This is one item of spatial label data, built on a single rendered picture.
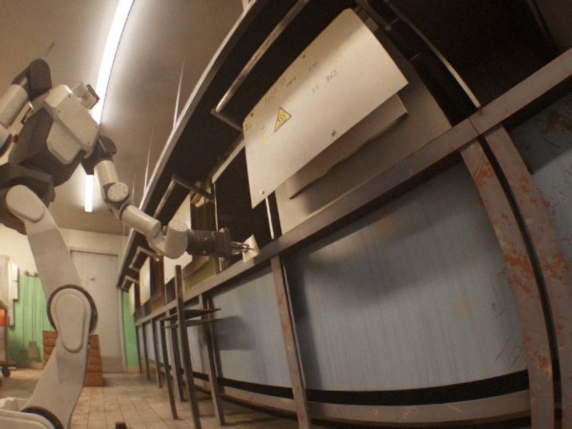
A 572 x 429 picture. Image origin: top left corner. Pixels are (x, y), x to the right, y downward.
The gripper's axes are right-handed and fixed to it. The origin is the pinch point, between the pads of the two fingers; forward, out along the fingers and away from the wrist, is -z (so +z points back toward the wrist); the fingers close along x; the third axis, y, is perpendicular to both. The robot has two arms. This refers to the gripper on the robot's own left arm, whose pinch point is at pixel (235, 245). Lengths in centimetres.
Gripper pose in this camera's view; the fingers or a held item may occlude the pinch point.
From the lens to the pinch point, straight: 101.2
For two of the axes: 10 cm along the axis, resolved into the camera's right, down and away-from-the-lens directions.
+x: -1.7, -9.0, 4.0
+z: -7.8, -1.2, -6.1
